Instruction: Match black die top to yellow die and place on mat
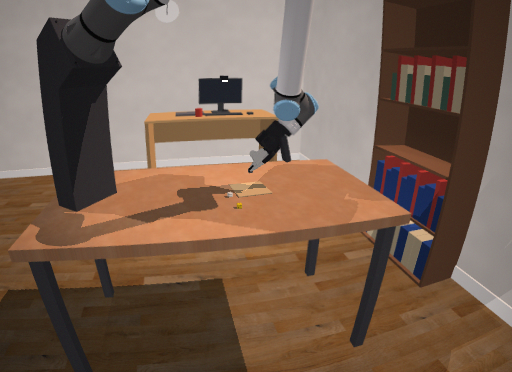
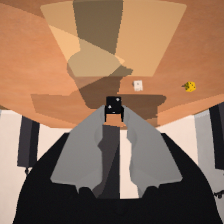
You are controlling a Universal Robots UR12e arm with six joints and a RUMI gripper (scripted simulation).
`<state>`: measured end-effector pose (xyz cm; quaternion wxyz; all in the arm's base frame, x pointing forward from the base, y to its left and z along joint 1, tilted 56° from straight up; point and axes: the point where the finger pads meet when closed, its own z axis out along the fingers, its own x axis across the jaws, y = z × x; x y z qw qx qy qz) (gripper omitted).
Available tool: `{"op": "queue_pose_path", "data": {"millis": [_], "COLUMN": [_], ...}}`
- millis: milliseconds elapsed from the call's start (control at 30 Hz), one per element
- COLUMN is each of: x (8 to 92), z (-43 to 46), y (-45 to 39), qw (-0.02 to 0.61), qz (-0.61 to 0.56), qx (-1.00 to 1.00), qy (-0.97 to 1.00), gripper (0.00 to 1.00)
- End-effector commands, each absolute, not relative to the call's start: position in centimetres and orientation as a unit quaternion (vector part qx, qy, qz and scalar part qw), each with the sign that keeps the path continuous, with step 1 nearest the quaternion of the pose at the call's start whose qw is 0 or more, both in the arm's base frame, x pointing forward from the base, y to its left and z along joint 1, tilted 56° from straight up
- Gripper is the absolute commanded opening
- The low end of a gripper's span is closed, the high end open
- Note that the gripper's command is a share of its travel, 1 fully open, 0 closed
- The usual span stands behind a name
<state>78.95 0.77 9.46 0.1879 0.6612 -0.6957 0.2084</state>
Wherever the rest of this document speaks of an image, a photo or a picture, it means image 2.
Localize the yellow die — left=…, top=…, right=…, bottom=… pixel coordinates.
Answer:
left=185, top=82, right=196, bottom=92

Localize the light orange mat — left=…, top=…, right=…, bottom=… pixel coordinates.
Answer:
left=40, top=0, right=187, bottom=77

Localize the white die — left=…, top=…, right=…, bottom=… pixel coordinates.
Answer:
left=134, top=80, right=143, bottom=91

